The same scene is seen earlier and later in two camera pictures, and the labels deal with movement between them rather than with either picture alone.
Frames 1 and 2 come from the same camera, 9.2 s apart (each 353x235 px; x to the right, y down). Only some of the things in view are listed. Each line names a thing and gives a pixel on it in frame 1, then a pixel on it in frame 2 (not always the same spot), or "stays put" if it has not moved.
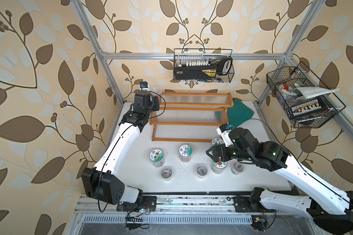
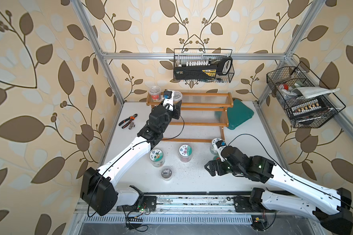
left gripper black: (157, 104) → (177, 113)
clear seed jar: (201, 171) → (177, 100)
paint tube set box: (307, 108) stays put
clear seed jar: (166, 173) stays put
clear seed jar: (156, 91) stays put
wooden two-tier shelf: (190, 116) stays put
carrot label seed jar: (157, 157) stays put
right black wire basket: (307, 105) stays put
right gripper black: (222, 148) → (219, 170)
